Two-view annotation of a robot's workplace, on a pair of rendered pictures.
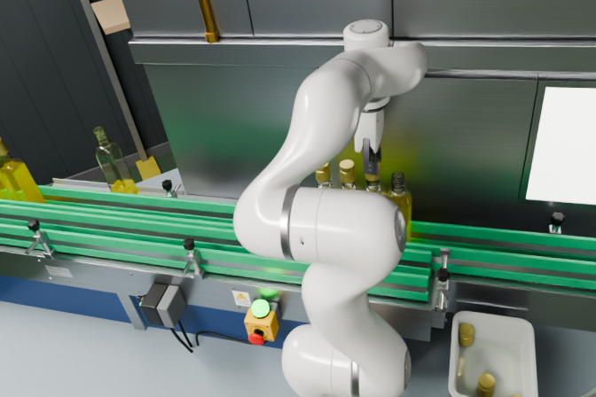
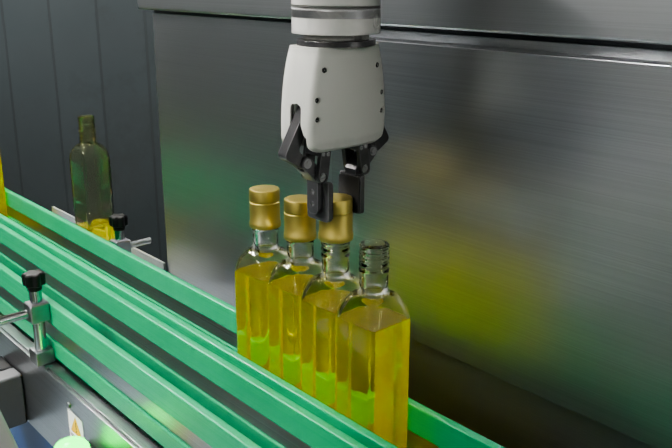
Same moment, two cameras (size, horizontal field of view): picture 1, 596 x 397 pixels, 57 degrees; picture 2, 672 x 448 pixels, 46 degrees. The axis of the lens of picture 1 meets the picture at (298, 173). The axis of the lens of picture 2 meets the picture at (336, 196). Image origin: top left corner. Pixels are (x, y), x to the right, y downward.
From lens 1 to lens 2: 0.79 m
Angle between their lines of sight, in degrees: 33
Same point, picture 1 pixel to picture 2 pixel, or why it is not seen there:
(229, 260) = (76, 340)
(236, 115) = (237, 124)
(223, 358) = not seen: outside the picture
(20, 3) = not seen: hidden behind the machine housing
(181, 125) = (177, 134)
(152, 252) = (14, 297)
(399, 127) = (448, 173)
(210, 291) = (48, 400)
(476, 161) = (595, 301)
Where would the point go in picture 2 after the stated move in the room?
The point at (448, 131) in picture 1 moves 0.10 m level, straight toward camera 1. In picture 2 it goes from (538, 200) to (474, 222)
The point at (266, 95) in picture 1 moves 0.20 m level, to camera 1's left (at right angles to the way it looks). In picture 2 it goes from (276, 86) to (159, 77)
